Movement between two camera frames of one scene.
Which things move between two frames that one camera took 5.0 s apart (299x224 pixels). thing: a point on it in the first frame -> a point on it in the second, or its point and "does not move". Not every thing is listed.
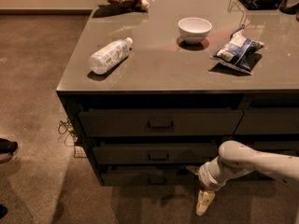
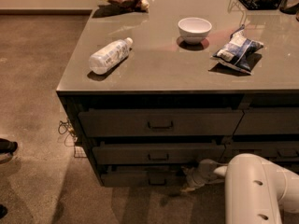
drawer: x=156 y=122 does not move
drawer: x=286 y=147 does not move
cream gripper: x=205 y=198 -> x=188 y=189
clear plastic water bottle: x=109 y=56 does not move
